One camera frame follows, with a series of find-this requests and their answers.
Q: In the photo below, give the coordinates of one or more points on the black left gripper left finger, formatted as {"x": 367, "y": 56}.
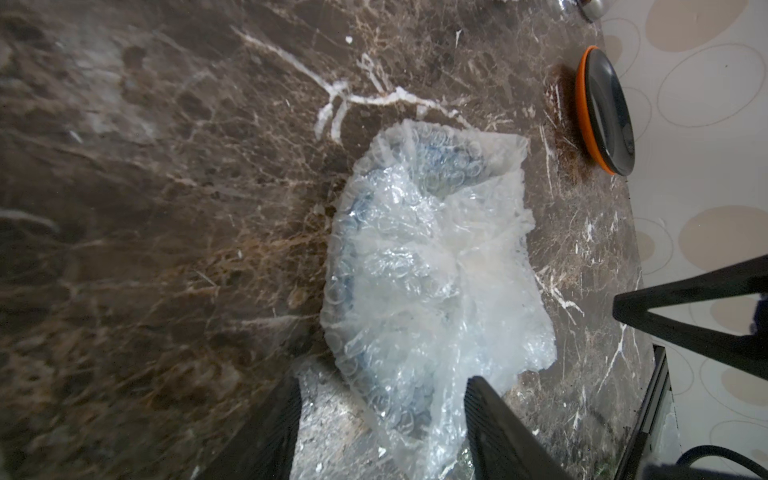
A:
{"x": 264, "y": 447}

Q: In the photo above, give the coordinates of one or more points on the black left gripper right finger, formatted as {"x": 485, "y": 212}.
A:
{"x": 500, "y": 444}

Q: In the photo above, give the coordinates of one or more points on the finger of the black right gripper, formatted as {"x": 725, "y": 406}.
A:
{"x": 747, "y": 353}

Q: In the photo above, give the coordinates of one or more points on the dark grey dinner plate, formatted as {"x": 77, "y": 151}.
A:
{"x": 610, "y": 117}

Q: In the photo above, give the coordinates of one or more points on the orange dinner plate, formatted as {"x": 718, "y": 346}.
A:
{"x": 584, "y": 119}

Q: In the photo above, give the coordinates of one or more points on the chrome wire mug tree stand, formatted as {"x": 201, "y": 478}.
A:
{"x": 590, "y": 10}

